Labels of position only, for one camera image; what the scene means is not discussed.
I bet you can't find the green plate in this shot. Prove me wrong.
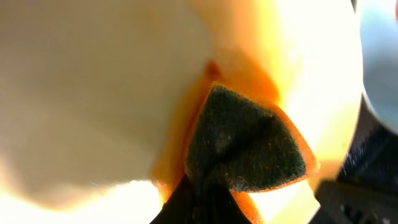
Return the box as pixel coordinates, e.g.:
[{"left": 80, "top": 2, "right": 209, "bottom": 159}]
[{"left": 356, "top": 0, "right": 397, "bottom": 134}]

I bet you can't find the yellow plate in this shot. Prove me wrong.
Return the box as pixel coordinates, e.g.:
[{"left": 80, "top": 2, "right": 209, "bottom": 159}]
[{"left": 1, "top": 1, "right": 363, "bottom": 223}]

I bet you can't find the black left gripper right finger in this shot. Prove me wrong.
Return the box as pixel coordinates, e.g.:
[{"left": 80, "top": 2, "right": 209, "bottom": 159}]
[{"left": 211, "top": 186, "right": 251, "bottom": 224}]

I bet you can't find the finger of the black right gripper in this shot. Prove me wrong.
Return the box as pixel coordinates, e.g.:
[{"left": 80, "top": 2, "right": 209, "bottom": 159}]
[{"left": 310, "top": 180, "right": 397, "bottom": 224}]

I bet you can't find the round black tray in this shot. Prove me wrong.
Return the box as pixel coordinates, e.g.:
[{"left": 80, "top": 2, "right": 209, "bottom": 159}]
[{"left": 338, "top": 86, "right": 397, "bottom": 194}]

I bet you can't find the orange green scrub sponge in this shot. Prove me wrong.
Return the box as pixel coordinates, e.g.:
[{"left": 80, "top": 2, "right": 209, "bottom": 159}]
[{"left": 151, "top": 62, "right": 319, "bottom": 223}]

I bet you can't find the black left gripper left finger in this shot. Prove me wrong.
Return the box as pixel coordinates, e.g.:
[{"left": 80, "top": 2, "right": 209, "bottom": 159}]
[{"left": 150, "top": 175, "right": 199, "bottom": 224}]

